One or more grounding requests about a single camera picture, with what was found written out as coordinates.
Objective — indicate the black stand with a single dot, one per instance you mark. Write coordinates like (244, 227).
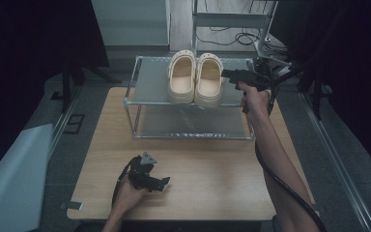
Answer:
(315, 93)
(67, 87)

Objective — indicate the person's right hand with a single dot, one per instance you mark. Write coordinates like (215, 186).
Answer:
(254, 103)

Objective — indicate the white metal desk frame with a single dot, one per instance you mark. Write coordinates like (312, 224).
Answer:
(228, 20)

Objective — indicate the dark curtain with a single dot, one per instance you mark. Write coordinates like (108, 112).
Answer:
(351, 64)
(29, 48)

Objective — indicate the aluminium floor rail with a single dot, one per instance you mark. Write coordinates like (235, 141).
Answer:
(62, 124)
(338, 167)

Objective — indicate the white board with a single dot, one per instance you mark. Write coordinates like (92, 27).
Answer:
(13, 183)

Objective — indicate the cream clog shoe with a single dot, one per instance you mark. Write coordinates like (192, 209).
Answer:
(209, 80)
(182, 77)

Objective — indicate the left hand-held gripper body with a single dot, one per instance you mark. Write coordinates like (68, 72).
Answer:
(141, 174)

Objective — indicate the grey tape piece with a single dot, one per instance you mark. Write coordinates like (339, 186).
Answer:
(71, 205)

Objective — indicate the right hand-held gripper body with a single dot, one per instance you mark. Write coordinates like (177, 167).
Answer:
(257, 79)

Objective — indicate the person's left hand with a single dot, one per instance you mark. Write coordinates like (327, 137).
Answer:
(128, 196)

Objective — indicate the metal two-tier shoe rack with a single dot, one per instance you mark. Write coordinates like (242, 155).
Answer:
(193, 124)

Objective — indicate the white cabinet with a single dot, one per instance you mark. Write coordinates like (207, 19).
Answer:
(130, 22)

